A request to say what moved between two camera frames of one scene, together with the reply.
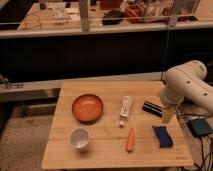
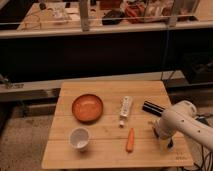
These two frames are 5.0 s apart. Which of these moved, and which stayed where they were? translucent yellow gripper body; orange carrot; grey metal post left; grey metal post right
Moved: translucent yellow gripper body
Stayed: grey metal post left; grey metal post right; orange carrot
